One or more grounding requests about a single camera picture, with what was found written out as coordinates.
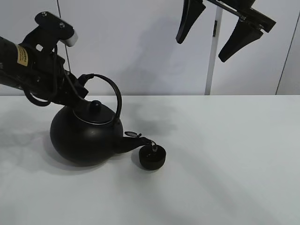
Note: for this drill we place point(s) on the small black teacup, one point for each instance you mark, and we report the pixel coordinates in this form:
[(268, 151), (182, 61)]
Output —
[(152, 159)]

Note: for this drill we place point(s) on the white vertical wall post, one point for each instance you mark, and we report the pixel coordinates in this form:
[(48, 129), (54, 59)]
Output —
[(213, 50)]

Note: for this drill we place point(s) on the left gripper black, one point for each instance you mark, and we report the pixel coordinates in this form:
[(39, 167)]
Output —
[(57, 87)]

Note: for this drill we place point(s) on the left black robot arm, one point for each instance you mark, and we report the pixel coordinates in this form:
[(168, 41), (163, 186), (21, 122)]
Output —
[(41, 77)]

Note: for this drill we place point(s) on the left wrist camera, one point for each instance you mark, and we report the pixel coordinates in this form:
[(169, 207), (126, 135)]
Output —
[(57, 27)]

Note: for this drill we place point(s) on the black metal tea kettle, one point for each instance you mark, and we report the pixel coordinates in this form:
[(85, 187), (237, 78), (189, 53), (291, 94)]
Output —
[(87, 133)]

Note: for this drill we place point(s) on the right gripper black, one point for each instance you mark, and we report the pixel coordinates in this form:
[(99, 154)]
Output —
[(247, 30)]

